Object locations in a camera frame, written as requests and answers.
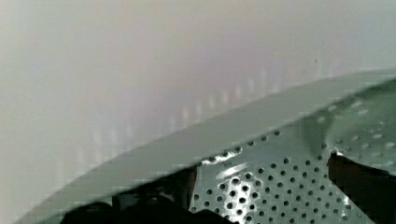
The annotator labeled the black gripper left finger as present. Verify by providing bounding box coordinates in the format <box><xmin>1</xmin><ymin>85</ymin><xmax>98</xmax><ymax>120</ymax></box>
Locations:
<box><xmin>111</xmin><ymin>164</ymin><xmax>199</xmax><ymax>211</ymax></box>

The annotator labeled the green oval strainer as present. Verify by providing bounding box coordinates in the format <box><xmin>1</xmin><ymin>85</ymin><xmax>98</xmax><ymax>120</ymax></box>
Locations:
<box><xmin>15</xmin><ymin>69</ymin><xmax>395</xmax><ymax>224</ymax></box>

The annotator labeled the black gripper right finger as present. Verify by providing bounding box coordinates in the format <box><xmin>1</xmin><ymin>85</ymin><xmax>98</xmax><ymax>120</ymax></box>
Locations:
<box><xmin>326</xmin><ymin>151</ymin><xmax>396</xmax><ymax>224</ymax></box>

